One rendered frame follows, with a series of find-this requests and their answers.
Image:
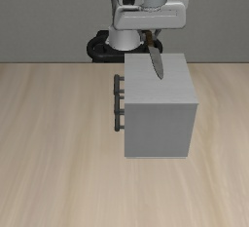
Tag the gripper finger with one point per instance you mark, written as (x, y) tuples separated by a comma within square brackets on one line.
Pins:
[(156, 33), (142, 36)]

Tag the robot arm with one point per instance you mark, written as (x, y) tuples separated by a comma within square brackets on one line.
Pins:
[(120, 39)]

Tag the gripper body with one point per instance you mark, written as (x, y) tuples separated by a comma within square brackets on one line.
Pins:
[(149, 17)]

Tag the grey cabinet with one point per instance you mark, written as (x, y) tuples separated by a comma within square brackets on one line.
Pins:
[(159, 107)]

